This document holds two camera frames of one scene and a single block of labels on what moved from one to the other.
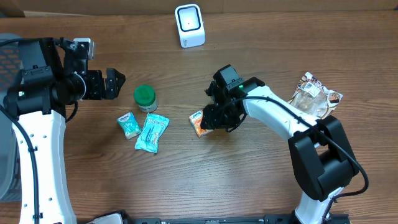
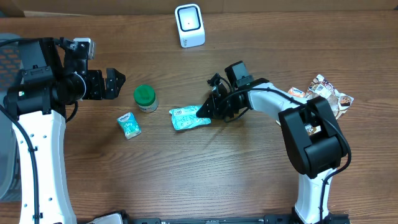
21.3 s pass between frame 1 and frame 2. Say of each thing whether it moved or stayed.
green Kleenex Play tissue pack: stayed
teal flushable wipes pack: moved
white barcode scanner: stayed
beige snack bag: moved
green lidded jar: stayed
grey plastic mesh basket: stayed
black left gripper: stayed
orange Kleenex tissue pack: moved
